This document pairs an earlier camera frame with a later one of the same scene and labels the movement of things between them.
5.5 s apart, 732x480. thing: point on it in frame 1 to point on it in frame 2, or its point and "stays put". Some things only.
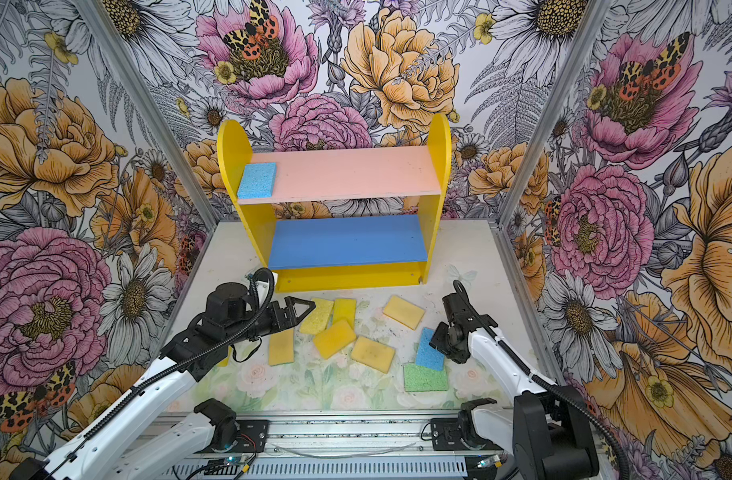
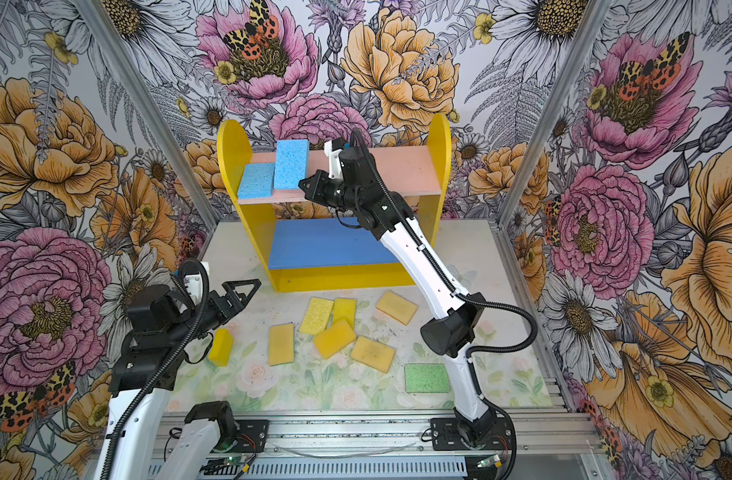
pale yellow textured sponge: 316,321 stays put
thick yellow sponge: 334,338 stays put
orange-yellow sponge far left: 281,347 stays put
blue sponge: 257,181 stays put
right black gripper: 437,341 to 316,194
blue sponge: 428,356 to 290,163
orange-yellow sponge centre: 373,354 stays put
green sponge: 419,378 stays put
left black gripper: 291,318 to 228,312
